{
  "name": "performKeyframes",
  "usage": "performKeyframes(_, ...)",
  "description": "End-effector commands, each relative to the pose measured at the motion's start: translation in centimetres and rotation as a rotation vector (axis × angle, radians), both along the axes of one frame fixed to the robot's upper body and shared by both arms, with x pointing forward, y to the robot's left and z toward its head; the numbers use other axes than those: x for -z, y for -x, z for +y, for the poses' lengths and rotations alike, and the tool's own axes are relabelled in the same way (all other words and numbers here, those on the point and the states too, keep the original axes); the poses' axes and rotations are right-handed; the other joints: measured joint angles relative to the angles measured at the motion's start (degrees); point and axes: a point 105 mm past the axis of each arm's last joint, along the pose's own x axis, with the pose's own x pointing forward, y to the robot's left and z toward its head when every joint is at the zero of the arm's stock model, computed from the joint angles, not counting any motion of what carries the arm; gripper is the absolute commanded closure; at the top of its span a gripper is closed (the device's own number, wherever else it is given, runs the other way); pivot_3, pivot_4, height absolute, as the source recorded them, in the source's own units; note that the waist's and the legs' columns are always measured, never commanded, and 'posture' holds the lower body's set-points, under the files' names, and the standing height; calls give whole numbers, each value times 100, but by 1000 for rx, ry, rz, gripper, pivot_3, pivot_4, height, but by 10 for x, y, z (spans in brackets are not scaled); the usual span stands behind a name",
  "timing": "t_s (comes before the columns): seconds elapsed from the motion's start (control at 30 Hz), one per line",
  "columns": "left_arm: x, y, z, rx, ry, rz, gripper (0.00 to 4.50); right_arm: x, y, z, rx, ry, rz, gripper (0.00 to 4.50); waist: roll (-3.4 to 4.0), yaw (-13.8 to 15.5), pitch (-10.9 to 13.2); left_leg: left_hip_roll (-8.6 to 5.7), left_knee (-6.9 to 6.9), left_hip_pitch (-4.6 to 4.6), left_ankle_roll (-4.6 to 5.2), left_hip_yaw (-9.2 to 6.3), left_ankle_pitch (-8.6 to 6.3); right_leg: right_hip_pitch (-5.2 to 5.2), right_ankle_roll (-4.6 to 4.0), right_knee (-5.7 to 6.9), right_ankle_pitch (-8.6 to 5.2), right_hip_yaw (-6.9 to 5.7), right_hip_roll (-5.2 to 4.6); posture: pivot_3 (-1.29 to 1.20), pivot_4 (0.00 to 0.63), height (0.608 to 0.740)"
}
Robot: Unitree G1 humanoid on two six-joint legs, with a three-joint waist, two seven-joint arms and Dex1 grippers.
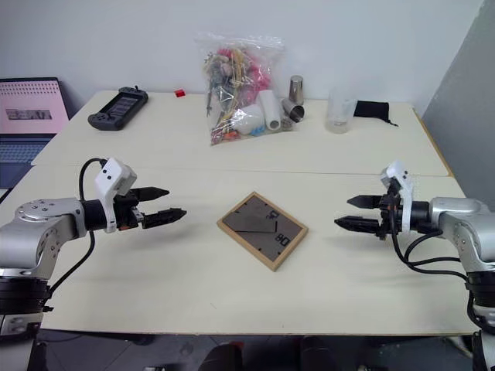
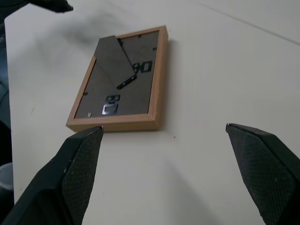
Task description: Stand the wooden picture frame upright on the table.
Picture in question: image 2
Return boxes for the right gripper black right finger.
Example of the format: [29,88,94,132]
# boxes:
[225,123,300,225]

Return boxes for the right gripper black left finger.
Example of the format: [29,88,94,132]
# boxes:
[0,125,105,225]

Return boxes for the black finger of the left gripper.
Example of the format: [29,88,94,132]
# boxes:
[0,0,74,20]

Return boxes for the light grey rounded object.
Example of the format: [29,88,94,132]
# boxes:
[0,163,14,195]

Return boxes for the wooden picture frame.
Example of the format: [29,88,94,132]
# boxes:
[66,25,169,133]

